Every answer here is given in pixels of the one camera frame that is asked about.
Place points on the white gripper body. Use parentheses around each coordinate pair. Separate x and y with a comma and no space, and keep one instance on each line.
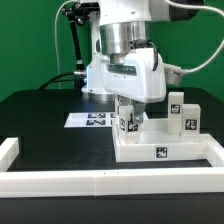
(135,78)

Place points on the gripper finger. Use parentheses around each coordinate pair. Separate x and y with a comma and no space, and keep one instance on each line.
(138,110)

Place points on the white square tabletop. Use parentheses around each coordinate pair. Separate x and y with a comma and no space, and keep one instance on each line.
(156,144)

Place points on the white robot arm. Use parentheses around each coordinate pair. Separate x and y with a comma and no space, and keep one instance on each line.
(120,27)

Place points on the white marker sheet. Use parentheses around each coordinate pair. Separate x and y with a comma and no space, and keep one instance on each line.
(89,119)

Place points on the white right fence wall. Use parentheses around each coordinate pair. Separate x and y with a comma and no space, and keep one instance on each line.
(214,152)

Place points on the white left fence wall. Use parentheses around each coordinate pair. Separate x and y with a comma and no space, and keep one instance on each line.
(9,150)

